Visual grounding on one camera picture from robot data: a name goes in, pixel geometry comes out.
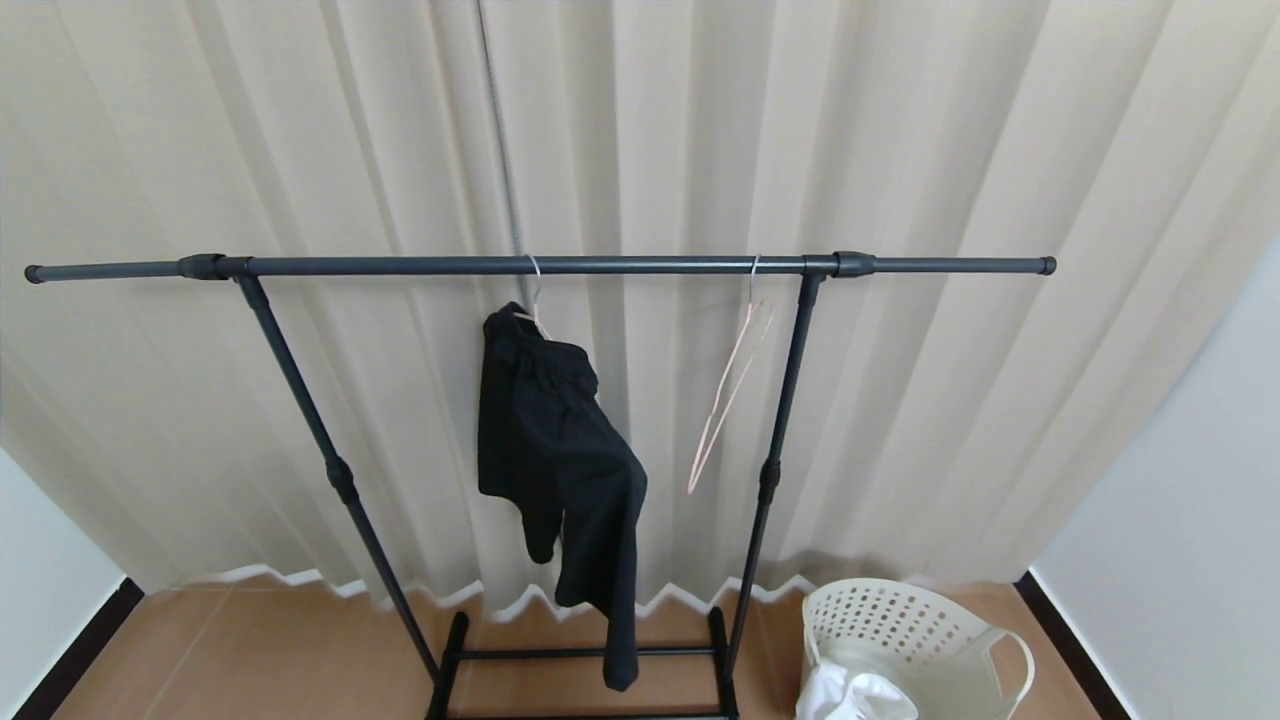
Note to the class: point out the pink clothes hanger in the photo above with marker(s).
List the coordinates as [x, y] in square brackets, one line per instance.
[537, 300]
[735, 370]

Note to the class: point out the black shorts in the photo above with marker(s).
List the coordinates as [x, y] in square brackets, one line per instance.
[570, 470]

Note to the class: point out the black clothes rack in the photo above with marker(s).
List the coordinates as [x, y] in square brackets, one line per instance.
[400, 266]

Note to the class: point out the white laundry basket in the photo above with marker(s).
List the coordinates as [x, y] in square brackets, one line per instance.
[900, 620]

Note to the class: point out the heap of clothes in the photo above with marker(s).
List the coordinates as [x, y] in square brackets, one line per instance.
[850, 700]

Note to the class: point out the white curtain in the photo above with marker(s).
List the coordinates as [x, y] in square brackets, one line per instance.
[900, 130]

